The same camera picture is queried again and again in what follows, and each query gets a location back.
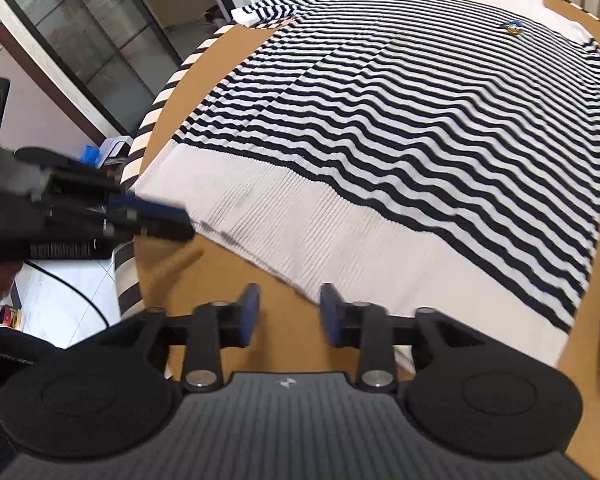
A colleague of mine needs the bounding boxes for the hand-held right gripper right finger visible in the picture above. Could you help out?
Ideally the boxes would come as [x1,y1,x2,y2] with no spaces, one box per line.
[320,284,486,392]

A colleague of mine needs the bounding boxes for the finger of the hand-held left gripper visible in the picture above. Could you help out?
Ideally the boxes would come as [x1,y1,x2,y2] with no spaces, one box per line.
[102,220,197,242]
[107,195,191,222]

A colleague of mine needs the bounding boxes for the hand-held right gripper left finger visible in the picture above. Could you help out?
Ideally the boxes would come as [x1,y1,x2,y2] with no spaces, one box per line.
[90,282,261,394]

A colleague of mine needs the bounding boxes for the black and white striped shirt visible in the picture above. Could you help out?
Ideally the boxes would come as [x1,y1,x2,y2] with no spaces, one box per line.
[130,0,600,368]

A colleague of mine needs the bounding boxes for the glass sliding door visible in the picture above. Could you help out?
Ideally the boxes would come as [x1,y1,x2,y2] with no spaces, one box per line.
[0,0,181,131]

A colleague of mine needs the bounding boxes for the black floor cable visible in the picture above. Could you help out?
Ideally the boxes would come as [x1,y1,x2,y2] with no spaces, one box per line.
[25,260,111,326]

